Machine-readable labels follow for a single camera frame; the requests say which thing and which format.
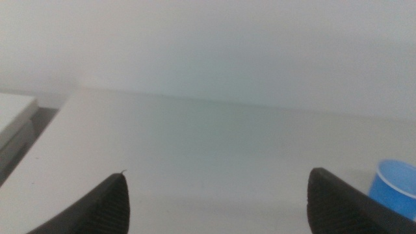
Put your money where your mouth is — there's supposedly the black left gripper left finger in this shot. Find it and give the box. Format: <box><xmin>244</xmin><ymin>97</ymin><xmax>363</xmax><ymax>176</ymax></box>
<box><xmin>27</xmin><ymin>172</ymin><xmax>131</xmax><ymax>234</ymax></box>

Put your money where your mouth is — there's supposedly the white side table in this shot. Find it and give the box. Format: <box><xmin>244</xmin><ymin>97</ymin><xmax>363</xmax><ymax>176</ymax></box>
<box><xmin>0</xmin><ymin>92</ymin><xmax>40</xmax><ymax>187</ymax></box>

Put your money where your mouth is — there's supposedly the blue plastic cup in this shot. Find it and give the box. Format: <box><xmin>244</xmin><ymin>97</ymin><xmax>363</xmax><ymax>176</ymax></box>
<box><xmin>367</xmin><ymin>158</ymin><xmax>416</xmax><ymax>223</ymax></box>

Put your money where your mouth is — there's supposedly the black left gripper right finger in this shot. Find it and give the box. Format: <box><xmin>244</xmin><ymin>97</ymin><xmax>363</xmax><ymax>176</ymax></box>
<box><xmin>306</xmin><ymin>167</ymin><xmax>416</xmax><ymax>234</ymax></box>

